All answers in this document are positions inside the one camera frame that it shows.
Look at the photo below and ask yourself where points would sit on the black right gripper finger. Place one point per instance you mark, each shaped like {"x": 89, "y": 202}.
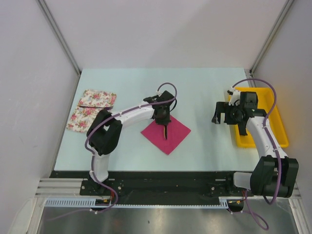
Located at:
{"x": 216, "y": 118}
{"x": 221, "y": 107}

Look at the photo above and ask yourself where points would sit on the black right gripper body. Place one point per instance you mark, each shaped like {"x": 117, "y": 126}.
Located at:
{"x": 232, "y": 114}

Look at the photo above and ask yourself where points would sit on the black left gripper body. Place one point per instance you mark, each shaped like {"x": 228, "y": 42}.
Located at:
{"x": 165, "y": 117}

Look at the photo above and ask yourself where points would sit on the iridescent rainbow knife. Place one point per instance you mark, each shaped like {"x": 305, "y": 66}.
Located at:
{"x": 165, "y": 132}

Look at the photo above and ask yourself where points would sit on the pink paper napkin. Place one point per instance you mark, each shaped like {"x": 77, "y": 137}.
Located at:
{"x": 176, "y": 133}

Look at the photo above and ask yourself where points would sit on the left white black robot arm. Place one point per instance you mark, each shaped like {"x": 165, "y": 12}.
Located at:
{"x": 104, "y": 133}

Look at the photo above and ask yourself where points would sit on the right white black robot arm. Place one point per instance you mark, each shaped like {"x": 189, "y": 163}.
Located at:
{"x": 275, "y": 173}

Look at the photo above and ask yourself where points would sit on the yellow plastic bin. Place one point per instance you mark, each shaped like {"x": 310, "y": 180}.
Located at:
{"x": 265, "y": 101}

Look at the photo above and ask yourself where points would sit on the floral patterned tray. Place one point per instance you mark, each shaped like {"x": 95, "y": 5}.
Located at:
{"x": 89, "y": 105}

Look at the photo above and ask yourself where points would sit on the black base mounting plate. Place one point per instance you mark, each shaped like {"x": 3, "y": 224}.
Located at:
{"x": 211, "y": 184}

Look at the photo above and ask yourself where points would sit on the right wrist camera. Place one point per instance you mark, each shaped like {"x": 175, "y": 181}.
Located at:
{"x": 234, "y": 96}

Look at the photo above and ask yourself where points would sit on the white slotted cable duct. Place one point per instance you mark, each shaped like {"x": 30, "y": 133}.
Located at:
{"x": 219, "y": 203}

